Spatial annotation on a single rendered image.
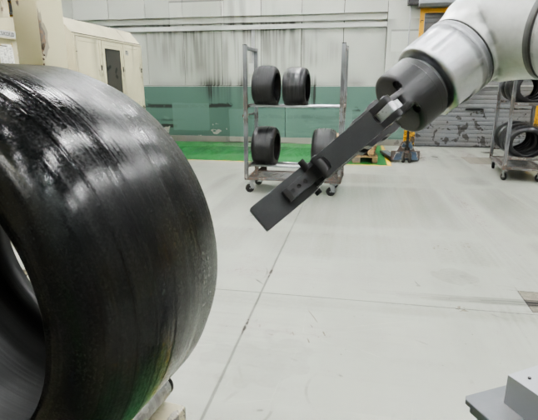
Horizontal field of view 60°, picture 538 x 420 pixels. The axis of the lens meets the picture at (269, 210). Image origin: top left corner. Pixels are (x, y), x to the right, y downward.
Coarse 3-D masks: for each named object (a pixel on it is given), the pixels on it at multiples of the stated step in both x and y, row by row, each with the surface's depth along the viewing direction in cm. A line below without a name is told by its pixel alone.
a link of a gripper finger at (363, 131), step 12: (384, 96) 44; (372, 108) 45; (360, 120) 45; (372, 120) 45; (384, 120) 45; (348, 132) 45; (360, 132) 45; (372, 132) 45; (336, 144) 45; (348, 144) 45; (360, 144) 45; (312, 156) 46; (324, 156) 46; (336, 156) 45; (348, 156) 45; (336, 168) 45
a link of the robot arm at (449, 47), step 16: (432, 32) 49; (448, 32) 48; (464, 32) 48; (416, 48) 49; (432, 48) 48; (448, 48) 48; (464, 48) 48; (480, 48) 48; (432, 64) 48; (448, 64) 47; (464, 64) 48; (480, 64) 48; (448, 80) 48; (464, 80) 48; (480, 80) 49; (448, 96) 50; (464, 96) 49; (448, 112) 52
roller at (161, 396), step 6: (168, 384) 81; (162, 390) 80; (168, 390) 81; (156, 396) 78; (162, 396) 79; (150, 402) 76; (156, 402) 77; (144, 408) 75; (150, 408) 76; (156, 408) 78; (138, 414) 73; (144, 414) 74; (150, 414) 76
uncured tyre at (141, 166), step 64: (0, 64) 57; (0, 128) 47; (64, 128) 49; (128, 128) 58; (0, 192) 46; (64, 192) 47; (128, 192) 52; (192, 192) 63; (0, 256) 87; (64, 256) 46; (128, 256) 49; (192, 256) 60; (0, 320) 87; (64, 320) 48; (128, 320) 50; (192, 320) 63; (0, 384) 79; (64, 384) 50; (128, 384) 52
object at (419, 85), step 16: (400, 64) 49; (416, 64) 48; (384, 80) 50; (400, 80) 48; (416, 80) 48; (432, 80) 48; (400, 96) 47; (416, 96) 47; (432, 96) 48; (416, 112) 49; (432, 112) 49; (416, 128) 51
